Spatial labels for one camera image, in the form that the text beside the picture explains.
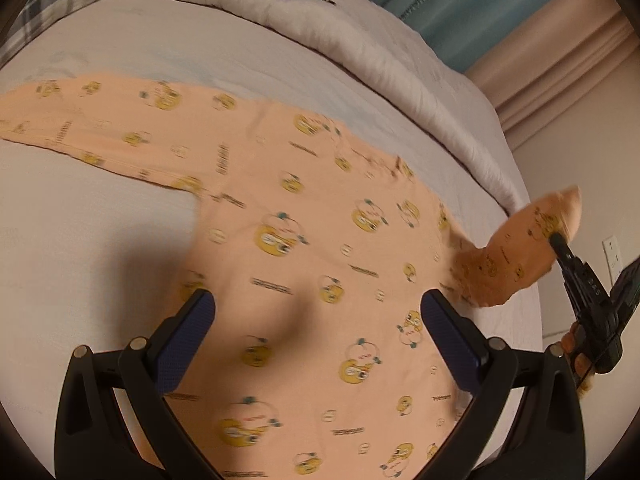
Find peach cartoon print shirt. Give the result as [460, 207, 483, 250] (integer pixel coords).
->
[1, 75, 582, 479]

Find right hand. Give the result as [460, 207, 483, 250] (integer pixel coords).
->
[560, 322, 594, 400]

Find grey bed sheet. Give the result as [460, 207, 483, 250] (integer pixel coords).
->
[0, 0, 545, 480]

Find beige pink curtain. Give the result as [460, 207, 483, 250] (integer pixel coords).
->
[466, 0, 639, 150]

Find white fluffy duvet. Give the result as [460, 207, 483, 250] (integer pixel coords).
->
[178, 0, 528, 214]

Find white wall socket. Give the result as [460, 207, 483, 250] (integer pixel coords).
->
[602, 235, 623, 284]

